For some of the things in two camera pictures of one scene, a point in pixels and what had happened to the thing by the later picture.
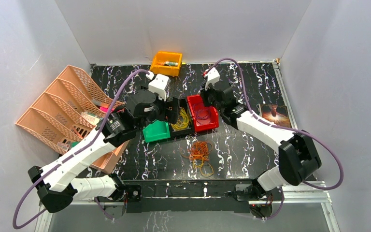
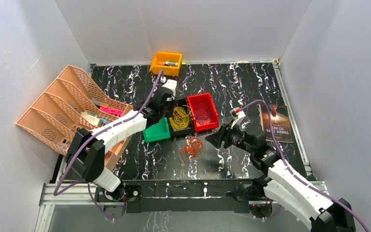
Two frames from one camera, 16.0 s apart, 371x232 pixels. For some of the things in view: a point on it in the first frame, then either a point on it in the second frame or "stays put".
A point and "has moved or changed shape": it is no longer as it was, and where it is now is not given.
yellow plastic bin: x=158 y=66 stays put
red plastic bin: x=205 y=117 stays put
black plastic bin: x=183 y=102 stays put
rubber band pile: x=206 y=169 → x=180 y=119
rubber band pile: x=199 y=150 has moved or changed shape
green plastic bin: x=157 y=130 stays put
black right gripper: x=205 y=93 → x=223 y=134
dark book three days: x=277 y=114 stays put
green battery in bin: x=169 y=63 stays put
